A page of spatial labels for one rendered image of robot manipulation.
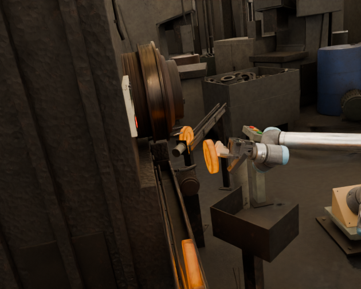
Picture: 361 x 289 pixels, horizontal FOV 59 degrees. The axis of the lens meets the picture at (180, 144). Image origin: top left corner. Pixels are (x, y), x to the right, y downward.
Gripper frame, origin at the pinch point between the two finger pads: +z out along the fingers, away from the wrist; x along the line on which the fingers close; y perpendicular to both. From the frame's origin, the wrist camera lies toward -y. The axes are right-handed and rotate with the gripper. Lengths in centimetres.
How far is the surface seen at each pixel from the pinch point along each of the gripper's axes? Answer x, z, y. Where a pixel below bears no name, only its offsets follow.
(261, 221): 23.6, -19.6, -19.9
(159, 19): -284, 9, 72
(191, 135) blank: -70, -6, -12
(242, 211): 15.6, -14.5, -20.5
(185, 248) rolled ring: 54, 18, -14
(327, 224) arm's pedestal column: -40, -102, -55
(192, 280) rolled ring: 61, 16, -19
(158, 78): 1.3, 27.8, 29.8
